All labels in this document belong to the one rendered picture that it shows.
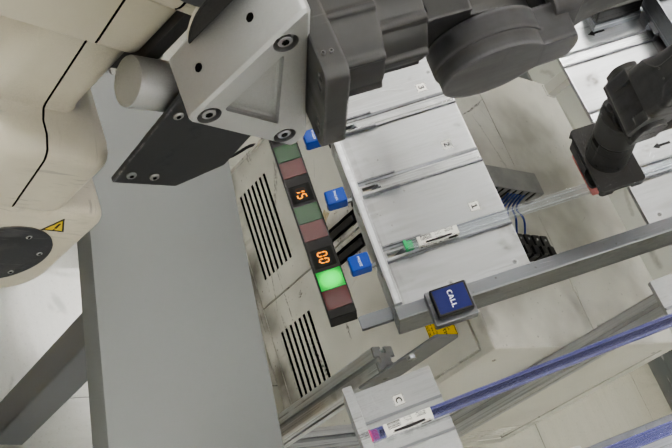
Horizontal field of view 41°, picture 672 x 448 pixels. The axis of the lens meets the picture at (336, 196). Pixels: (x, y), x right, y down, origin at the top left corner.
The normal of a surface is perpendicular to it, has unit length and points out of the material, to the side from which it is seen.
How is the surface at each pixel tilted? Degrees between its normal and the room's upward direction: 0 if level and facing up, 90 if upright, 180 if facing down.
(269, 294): 90
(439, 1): 38
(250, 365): 0
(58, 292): 0
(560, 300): 0
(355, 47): 63
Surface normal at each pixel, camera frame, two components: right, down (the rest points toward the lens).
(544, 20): -0.02, -0.25
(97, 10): 0.35, 0.84
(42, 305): 0.59, -0.55
